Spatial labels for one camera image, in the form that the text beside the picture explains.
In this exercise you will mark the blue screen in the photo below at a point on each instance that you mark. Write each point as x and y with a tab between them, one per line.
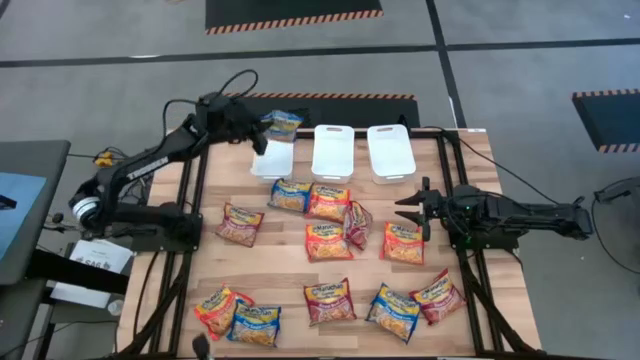
20	220

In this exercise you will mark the clear plastic cup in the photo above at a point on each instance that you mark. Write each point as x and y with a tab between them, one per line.
115	307

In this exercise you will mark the yellow power plug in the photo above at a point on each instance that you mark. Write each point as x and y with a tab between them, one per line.
104	160

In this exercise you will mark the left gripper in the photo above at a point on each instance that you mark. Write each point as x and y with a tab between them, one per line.
225	117

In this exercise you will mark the small dark grey object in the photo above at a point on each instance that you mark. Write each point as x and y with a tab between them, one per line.
201	347

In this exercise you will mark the white paper sheet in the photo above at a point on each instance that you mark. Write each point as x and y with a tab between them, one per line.
100	252

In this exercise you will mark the black hazard-striped floor mat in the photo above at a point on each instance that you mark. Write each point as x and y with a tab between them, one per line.
295	10
612	120
350	112

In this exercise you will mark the blue Maruchan noodle packet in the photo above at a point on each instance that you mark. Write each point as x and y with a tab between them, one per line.
255	325
284	126
393	313
290	196

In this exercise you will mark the small black device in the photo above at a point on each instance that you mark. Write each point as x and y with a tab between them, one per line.
56	218

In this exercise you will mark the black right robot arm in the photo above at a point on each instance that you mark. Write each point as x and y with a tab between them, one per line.
525	212

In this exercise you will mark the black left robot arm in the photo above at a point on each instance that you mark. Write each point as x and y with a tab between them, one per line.
145	167

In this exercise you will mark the black desk beam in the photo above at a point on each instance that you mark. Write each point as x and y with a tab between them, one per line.
75	272

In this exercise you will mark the white plastic bin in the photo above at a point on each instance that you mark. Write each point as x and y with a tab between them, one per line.
332	155
391	155
274	162

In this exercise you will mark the red Maruchan noodle packet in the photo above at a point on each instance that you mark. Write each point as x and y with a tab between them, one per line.
438	298
357	225
240	225
330	302

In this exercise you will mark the orange Maruchan noodle packet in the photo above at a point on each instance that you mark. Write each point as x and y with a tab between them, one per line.
217	310
327	204
402	245
327	243

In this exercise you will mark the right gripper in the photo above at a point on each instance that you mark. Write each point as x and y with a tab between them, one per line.
440	207

